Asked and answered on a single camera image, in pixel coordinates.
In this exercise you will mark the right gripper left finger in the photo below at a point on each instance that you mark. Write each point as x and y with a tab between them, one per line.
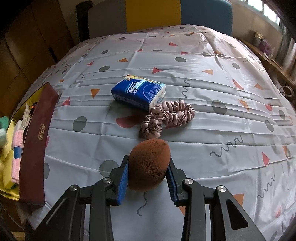
119	177

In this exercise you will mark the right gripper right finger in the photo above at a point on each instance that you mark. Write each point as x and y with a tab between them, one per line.
175	178

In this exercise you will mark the brown egg makeup sponge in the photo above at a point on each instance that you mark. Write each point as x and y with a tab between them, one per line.
147	164

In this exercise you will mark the blue Tempo tissue pack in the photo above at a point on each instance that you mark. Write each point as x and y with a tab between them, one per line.
138	91

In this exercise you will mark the cream mesh cloth bundle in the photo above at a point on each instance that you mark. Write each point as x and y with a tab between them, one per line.
26	116

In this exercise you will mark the pink satin scrunchie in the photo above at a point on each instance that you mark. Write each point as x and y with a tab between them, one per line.
177	113

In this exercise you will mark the patterned white tablecloth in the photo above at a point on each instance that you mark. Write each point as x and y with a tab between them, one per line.
199	90

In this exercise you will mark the dark red tin lid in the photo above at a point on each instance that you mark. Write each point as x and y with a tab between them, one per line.
31	183

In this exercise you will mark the gold metal tin box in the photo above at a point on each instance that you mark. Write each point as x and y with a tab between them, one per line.
9	189

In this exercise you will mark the pink rolled towel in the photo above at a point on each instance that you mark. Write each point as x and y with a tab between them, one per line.
17	145

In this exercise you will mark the yellow sponge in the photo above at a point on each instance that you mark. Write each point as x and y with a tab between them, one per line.
6	160

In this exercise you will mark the green powder puff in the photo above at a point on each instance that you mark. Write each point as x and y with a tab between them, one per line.
4	124

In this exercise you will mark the wooden side shelf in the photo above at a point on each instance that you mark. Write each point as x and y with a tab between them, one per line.
269	63

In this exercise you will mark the grey yellow blue sofa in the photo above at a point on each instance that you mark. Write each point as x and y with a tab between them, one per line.
114	17

